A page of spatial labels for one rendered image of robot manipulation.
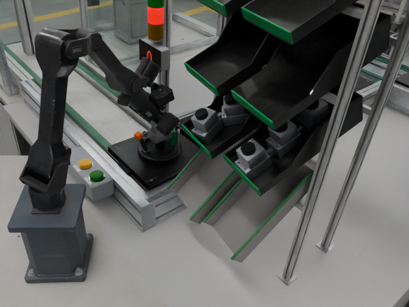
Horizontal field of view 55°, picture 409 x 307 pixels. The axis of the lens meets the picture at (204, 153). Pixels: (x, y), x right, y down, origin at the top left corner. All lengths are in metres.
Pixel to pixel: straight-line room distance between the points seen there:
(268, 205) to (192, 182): 0.24
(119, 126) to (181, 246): 0.57
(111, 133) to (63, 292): 0.61
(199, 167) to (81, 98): 0.77
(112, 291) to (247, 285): 0.34
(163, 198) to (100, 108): 0.60
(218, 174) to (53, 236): 0.42
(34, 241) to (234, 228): 0.46
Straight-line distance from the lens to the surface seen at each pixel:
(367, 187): 1.48
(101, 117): 1.56
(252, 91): 0.80
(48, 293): 1.08
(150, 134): 1.22
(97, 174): 1.19
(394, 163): 1.65
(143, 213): 1.11
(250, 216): 0.96
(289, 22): 0.70
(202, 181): 1.05
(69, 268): 1.06
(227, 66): 0.87
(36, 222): 0.96
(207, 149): 0.91
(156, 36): 1.30
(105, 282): 1.07
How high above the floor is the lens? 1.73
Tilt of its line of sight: 37 degrees down
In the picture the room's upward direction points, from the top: 5 degrees clockwise
